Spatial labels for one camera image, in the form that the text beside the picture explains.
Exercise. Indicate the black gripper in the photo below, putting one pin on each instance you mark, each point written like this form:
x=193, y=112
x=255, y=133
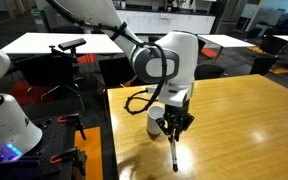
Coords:
x=178, y=116

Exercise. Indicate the white marker with black cap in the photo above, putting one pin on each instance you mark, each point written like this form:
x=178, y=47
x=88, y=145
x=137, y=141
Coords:
x=173, y=153

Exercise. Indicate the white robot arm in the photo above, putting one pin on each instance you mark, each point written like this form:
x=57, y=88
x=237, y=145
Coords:
x=169, y=62

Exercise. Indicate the white ceramic cup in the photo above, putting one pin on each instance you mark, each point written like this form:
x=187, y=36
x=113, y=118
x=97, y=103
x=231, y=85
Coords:
x=154, y=113

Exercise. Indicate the black chair near table right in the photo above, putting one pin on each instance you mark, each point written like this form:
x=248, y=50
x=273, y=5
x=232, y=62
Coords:
x=208, y=71

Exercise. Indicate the black chair table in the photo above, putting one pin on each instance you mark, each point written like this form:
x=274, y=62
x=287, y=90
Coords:
x=208, y=71
x=113, y=73

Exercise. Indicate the black chair near table left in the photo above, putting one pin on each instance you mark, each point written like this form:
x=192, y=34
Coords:
x=113, y=73

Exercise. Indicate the white table middle background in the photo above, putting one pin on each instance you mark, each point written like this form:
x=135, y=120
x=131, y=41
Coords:
x=224, y=41

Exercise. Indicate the orange black clamp upper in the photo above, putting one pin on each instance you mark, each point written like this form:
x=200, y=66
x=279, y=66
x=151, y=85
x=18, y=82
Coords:
x=75, y=120

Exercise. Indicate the orange black clamp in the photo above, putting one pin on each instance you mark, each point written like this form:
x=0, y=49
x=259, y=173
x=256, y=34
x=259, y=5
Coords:
x=72, y=154
x=75, y=120

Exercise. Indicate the black chair far right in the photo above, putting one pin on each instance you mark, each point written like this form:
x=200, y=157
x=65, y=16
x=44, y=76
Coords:
x=262, y=66

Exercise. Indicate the orange black clamp lower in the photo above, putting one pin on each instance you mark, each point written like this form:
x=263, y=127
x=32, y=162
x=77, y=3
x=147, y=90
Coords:
x=72, y=154

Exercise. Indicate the white kitchen cabinet counter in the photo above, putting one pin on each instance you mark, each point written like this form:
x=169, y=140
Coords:
x=143, y=22

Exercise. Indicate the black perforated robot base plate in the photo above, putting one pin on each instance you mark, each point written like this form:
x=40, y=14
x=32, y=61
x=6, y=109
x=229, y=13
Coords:
x=34, y=165

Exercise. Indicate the black camera on tripod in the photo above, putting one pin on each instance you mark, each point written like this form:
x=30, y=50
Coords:
x=60, y=66

